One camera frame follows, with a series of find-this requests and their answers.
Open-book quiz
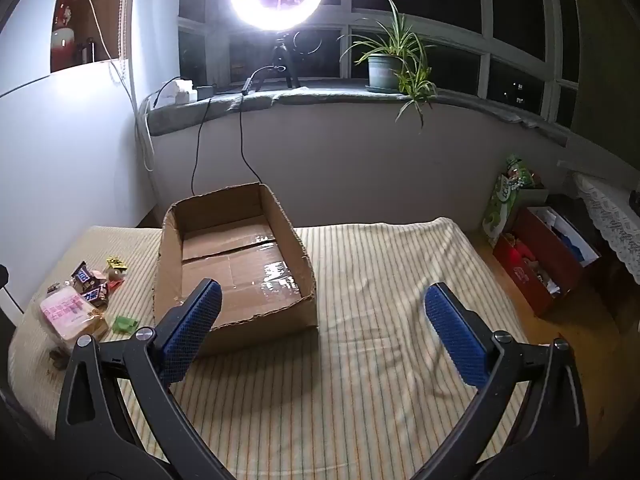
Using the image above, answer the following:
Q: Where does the white power strip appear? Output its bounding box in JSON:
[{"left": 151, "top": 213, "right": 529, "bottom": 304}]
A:
[{"left": 160, "top": 77, "right": 198, "bottom": 106}]

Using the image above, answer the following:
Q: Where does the Snickers bar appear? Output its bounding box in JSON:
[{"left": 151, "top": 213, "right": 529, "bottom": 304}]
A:
[{"left": 71, "top": 261, "right": 96, "bottom": 291}]

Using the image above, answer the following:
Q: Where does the red and white vase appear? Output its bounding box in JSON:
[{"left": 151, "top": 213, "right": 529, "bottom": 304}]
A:
[{"left": 51, "top": 0, "right": 78, "bottom": 71}]

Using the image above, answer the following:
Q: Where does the white lace cloth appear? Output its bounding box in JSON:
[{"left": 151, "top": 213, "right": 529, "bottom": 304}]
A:
[{"left": 572, "top": 172, "right": 640, "bottom": 286}]

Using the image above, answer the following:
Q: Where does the pink printed bread packet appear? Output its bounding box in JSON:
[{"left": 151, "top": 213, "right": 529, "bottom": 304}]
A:
[{"left": 39, "top": 287, "right": 108, "bottom": 356}]

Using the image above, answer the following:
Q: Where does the white cable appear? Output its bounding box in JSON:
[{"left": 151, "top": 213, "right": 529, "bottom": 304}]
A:
[{"left": 82, "top": 0, "right": 156, "bottom": 172}]

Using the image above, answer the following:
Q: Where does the grey stone windowsill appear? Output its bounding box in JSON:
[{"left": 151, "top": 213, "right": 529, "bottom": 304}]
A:
[{"left": 145, "top": 85, "right": 576, "bottom": 146}]

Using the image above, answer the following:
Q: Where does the potted spider plant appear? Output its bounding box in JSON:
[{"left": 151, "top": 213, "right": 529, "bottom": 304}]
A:
[{"left": 340, "top": 0, "right": 441, "bottom": 128}]

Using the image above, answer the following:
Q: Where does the green snack bag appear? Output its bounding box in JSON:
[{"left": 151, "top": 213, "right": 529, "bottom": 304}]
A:
[{"left": 482, "top": 154, "right": 548, "bottom": 248}]

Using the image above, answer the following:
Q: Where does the brown cardboard box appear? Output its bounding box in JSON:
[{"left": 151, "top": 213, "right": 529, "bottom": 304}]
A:
[{"left": 152, "top": 182, "right": 319, "bottom": 358}]

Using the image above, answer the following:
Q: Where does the black power cable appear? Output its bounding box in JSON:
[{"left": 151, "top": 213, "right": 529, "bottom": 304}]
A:
[
  {"left": 191, "top": 95, "right": 213, "bottom": 196},
  {"left": 239, "top": 65, "right": 287, "bottom": 185}
]

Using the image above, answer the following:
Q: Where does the red cardboard box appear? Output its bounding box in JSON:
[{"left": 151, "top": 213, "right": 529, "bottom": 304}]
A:
[{"left": 492, "top": 205, "right": 601, "bottom": 317}]

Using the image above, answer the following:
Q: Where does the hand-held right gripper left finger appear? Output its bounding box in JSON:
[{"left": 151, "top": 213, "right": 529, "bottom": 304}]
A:
[{"left": 55, "top": 278, "right": 236, "bottom": 480}]

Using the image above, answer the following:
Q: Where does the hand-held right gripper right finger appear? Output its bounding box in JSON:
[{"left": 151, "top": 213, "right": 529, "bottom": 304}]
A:
[{"left": 415, "top": 281, "right": 591, "bottom": 480}]

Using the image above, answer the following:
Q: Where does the wooden wall shelf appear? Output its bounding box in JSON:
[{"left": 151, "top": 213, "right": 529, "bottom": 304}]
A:
[{"left": 50, "top": 0, "right": 132, "bottom": 73}]

